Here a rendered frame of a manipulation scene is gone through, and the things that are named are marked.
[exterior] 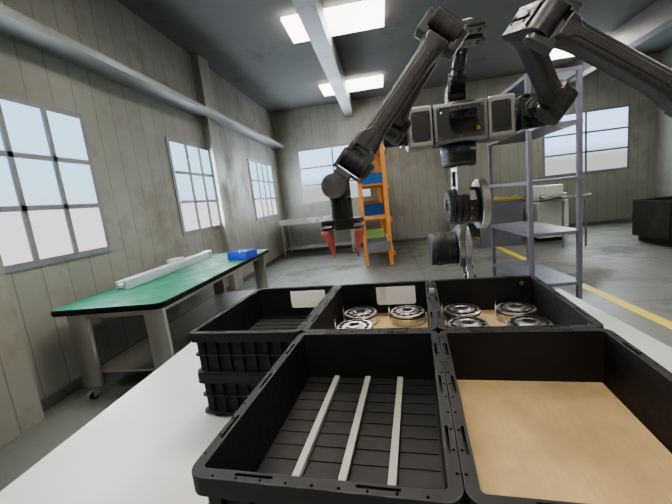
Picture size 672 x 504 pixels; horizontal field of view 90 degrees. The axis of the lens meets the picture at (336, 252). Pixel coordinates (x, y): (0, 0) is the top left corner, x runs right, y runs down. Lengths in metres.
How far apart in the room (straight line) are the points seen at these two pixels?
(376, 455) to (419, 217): 7.83
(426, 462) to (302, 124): 8.28
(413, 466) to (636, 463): 0.29
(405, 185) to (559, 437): 7.77
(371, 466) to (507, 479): 0.18
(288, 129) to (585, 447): 8.38
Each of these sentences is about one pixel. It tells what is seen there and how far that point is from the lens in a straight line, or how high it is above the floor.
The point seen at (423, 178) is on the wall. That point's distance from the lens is 8.29.
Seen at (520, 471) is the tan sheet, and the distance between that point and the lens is 0.59.
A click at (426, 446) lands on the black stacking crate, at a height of 0.83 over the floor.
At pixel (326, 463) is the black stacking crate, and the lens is 0.60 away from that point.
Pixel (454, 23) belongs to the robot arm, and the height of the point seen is 1.59.
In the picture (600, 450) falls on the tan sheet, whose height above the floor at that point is 0.83.
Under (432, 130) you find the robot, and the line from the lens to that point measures 1.41.
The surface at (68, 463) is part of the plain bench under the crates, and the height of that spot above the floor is 0.70.
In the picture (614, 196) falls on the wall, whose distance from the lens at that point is 9.68.
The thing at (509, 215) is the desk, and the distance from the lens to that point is 6.96.
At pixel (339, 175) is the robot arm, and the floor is 1.27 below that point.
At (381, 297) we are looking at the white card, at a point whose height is 0.88.
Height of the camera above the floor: 1.22
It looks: 9 degrees down
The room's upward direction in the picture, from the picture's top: 6 degrees counter-clockwise
